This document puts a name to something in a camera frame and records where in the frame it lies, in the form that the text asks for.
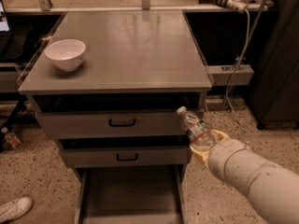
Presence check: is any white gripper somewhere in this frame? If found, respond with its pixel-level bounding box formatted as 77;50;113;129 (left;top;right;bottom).
190;129;250;181

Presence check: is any white ceramic bowl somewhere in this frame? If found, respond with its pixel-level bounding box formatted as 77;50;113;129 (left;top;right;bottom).
45;39;86;71

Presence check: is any laptop screen at left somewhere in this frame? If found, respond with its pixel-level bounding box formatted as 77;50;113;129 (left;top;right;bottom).
0;0;10;32

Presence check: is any grey drawer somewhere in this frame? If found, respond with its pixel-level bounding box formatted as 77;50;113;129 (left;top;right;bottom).
60;146;192;168
74;165;188;224
36;110;183;139

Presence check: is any white power cable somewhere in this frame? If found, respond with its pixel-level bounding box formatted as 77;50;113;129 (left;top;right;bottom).
204;8;252;142

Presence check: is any top grey drawer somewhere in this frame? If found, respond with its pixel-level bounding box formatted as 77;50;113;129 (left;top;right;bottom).
36;110;183;139

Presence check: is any bottom grey drawer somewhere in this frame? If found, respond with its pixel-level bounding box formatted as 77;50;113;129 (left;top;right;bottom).
74;165;188;224

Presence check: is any clear plastic water bottle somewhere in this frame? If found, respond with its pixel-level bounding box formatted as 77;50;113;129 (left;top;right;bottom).
177;106;217;152

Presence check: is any grey drawer cabinet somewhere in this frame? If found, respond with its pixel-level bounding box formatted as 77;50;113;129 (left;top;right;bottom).
18;9;213;224

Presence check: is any small bottle on floor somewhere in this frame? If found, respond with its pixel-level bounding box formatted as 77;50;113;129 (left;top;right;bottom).
1;127;21;149

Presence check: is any middle grey drawer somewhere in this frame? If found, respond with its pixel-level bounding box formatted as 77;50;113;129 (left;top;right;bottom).
60;146;192;168

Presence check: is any white sneaker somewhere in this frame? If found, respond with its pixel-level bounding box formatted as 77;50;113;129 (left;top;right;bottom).
0;197;34;224

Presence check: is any dark cabinet at right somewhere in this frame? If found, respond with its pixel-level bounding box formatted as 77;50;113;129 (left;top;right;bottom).
248;0;299;130

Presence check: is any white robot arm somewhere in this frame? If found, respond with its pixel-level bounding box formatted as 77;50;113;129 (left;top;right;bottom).
191;131;299;224

